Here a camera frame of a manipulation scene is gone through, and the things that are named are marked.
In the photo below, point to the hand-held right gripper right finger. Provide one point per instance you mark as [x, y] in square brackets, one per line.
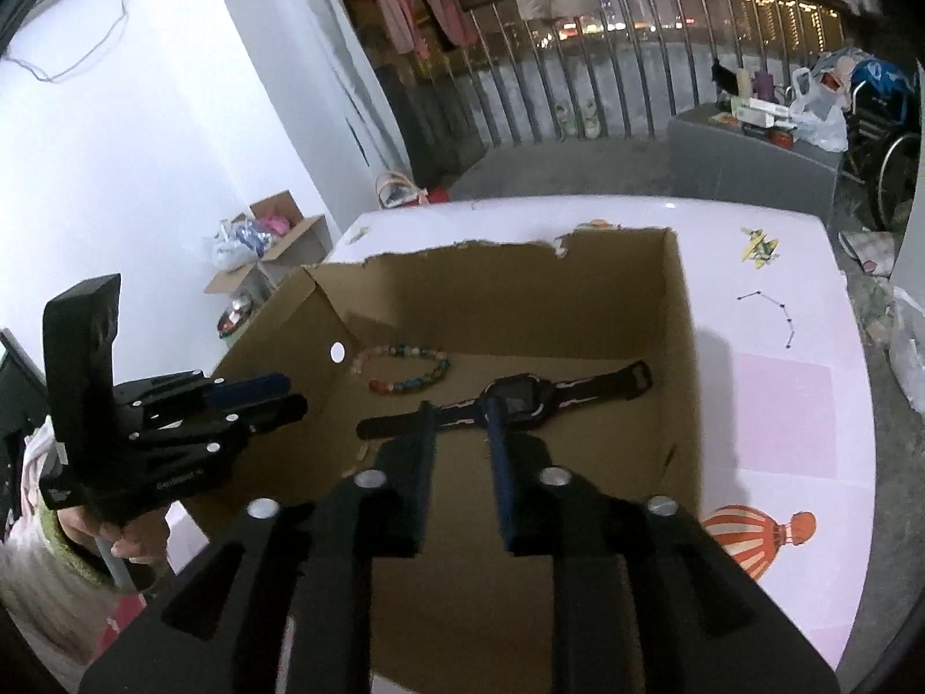
[502, 477]

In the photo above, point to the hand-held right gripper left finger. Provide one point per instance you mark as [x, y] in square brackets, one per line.
[423, 477]

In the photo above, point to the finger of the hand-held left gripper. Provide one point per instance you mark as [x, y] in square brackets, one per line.
[278, 412]
[253, 389]

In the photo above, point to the dark purple smart watch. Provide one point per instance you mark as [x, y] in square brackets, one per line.
[535, 390]

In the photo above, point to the large brown cardboard box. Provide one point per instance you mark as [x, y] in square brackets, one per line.
[578, 318]

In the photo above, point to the person's left forearm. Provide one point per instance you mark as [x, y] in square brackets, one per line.
[50, 607]

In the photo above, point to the person's left hand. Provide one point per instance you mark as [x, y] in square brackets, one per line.
[144, 535]

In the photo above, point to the metal trash bin green liner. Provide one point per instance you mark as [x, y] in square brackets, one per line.
[235, 322]

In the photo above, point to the open printed cardboard box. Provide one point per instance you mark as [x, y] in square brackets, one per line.
[289, 246]

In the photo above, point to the pink and blue cloth bundle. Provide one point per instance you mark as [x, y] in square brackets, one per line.
[264, 228]

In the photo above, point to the white curtain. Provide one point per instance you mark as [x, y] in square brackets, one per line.
[376, 108]

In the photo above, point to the white sneaker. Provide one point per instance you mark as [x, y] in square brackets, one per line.
[591, 121]
[567, 121]

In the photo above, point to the grey cabinet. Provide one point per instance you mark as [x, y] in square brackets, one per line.
[744, 173]

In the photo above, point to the patterned paper sheet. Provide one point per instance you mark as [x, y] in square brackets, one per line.
[867, 253]

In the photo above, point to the small red tin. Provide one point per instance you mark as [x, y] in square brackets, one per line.
[782, 136]

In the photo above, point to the white flat box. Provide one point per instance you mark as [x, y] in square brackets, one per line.
[762, 110]

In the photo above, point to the metal balcony railing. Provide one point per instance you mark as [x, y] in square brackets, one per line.
[650, 50]

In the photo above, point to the cream candle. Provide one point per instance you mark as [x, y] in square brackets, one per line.
[745, 83]

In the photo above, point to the purple cup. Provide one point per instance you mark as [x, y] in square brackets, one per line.
[766, 85]

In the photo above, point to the wheelchair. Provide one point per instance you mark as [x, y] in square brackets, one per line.
[885, 166]

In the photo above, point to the blue bag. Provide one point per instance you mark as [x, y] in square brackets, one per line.
[878, 83]

